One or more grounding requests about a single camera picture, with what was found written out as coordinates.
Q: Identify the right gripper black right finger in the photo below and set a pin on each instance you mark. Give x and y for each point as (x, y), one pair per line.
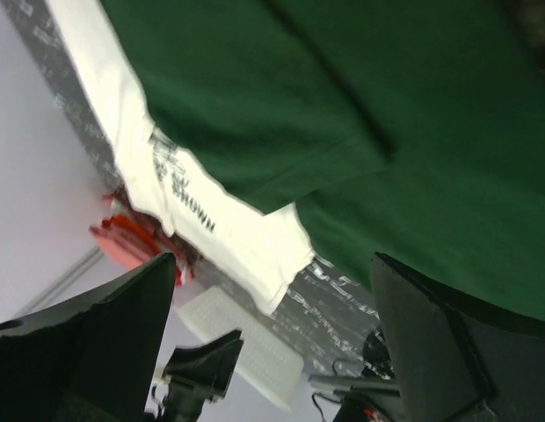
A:
(455, 357)

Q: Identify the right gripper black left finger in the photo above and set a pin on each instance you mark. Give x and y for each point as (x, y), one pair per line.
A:
(91, 357)

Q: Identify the white and green raglan t-shirt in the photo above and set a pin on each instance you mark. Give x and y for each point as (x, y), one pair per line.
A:
(263, 132)

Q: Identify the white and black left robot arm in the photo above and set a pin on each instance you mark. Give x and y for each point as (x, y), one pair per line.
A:
(197, 376)

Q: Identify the folded pink t-shirt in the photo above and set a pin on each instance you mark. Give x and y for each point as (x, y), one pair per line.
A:
(123, 247)

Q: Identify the left aluminium frame post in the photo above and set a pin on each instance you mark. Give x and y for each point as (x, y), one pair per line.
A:
(62, 283)

